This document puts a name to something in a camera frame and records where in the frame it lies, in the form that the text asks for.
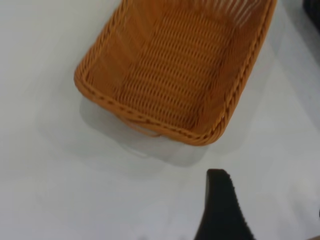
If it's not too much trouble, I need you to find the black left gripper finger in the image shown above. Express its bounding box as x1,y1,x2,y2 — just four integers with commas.
194,168,256,240

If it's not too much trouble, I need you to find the light brown wicker basket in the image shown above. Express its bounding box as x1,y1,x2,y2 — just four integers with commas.
73,0,278,147

